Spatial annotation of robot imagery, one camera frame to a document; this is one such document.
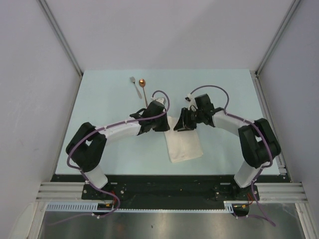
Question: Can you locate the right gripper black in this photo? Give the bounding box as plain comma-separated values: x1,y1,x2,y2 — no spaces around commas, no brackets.
174,108,204,132

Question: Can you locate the white cloth napkin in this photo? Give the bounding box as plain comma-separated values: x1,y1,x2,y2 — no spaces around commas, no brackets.
164,116,203,163

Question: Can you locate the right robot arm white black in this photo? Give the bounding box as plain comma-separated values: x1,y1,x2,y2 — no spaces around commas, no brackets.
173,94,281,200

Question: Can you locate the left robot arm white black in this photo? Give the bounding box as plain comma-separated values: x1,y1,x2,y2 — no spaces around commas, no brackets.
65,98,170,199

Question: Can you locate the copper spoon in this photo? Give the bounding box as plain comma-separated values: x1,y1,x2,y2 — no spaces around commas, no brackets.
139,79,149,107

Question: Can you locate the silver fork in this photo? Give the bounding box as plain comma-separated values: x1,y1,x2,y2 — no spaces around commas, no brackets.
130,77,142,99

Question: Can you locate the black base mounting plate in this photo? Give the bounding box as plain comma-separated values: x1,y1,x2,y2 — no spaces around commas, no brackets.
51,174,290,204

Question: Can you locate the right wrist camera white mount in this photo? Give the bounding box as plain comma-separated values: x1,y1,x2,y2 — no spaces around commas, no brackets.
185,94,194,102

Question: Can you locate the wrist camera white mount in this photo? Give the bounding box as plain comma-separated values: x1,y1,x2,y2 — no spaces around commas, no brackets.
185,94,194,102
151,97,166,105

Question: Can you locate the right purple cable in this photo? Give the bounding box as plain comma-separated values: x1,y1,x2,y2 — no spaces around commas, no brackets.
190,85,276,227

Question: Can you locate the purple cable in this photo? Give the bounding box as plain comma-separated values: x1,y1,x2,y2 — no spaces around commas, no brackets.
49,90,171,225
190,85,276,227

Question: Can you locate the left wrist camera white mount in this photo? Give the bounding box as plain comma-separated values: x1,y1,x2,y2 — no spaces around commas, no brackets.
151,97,166,105

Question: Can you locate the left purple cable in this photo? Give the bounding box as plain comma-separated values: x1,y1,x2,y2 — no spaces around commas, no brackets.
49,90,171,225

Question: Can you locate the white slotted cable duct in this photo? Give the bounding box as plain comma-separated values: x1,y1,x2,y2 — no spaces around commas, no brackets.
46,201,247,213

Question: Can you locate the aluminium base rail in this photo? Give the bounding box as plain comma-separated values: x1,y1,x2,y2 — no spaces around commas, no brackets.
36,182,308,203

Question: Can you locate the left aluminium frame post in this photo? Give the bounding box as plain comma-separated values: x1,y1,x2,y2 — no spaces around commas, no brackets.
36,0,84,78

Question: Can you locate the aluminium frame post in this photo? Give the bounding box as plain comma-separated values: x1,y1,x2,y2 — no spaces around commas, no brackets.
36,0,84,78
255,0,302,76

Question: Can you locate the right aluminium frame post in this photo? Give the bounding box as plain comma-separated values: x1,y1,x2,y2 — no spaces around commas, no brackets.
255,0,302,76

